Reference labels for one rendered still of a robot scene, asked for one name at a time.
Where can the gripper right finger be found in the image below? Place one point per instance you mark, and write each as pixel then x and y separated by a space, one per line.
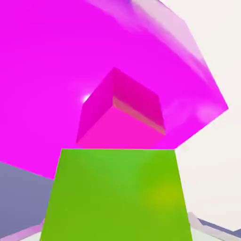
pixel 203 233

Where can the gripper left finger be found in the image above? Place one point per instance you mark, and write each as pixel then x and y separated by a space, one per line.
pixel 28 234

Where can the small green cube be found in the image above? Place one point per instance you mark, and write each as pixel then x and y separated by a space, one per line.
pixel 114 195

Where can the small pink cube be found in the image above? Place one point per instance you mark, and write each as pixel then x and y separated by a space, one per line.
pixel 120 130

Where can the large magenta box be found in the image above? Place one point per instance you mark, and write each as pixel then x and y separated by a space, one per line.
pixel 47 75

